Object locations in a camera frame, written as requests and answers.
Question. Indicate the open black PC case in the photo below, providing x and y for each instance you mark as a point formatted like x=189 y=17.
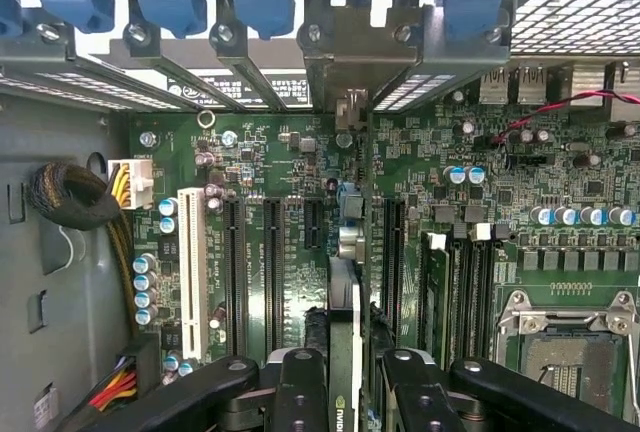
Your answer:
x=50 y=54

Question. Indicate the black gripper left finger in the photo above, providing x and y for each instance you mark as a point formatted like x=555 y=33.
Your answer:
x=300 y=392

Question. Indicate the white expansion slot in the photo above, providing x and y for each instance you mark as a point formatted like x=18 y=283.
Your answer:
x=192 y=272

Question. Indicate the silver rear port block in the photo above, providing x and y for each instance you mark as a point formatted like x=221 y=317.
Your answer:
x=500 y=87
x=590 y=84

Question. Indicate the green motherboard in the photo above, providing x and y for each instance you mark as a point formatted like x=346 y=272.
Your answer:
x=280 y=152

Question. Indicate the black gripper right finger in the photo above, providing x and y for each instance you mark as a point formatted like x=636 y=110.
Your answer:
x=420 y=402

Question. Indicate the CPU socket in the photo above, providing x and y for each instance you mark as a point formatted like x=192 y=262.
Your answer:
x=565 y=367

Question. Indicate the white power connector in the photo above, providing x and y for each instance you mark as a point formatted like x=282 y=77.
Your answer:
x=137 y=177

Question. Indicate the black RAM slot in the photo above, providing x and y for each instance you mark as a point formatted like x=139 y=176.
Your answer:
x=474 y=302
x=459 y=302
x=489 y=292

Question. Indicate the short black expansion slot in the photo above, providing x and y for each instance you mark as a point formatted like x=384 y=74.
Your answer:
x=313 y=224

